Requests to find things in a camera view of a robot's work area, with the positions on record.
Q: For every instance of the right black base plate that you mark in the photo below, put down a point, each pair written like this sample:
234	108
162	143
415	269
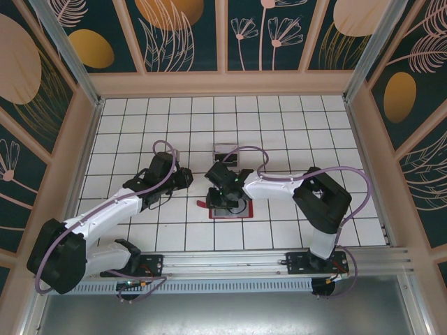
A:
297	263

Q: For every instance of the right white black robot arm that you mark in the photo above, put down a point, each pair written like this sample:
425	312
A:
269	185

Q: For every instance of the grey metal sheet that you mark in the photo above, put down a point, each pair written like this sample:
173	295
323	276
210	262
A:
223	314

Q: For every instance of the dark credit card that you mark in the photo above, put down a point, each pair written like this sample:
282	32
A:
218	159

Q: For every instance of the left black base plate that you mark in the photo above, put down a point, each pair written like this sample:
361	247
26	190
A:
153	265

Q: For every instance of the aluminium front rail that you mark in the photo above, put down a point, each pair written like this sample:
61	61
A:
223	261

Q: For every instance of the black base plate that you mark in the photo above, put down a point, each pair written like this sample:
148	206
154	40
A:
153	265
297	263

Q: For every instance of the aluminium corner post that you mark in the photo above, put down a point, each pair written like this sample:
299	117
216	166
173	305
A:
66	52
370	49

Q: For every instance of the red card holder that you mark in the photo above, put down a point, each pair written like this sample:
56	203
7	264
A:
244	213

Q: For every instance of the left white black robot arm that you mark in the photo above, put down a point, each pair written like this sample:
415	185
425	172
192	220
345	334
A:
104	213

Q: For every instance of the aluminium side rail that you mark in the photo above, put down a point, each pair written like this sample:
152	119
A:
359	139
90	139

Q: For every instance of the clear plastic box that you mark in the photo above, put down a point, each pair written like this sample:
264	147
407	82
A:
223	148

